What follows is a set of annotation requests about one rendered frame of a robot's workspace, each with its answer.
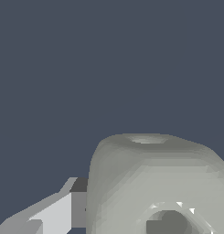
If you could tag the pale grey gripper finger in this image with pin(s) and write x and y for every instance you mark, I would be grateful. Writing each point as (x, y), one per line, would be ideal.
(55, 210)

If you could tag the grey-white rounded hollow object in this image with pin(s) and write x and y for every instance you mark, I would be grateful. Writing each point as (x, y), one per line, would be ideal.
(153, 182)

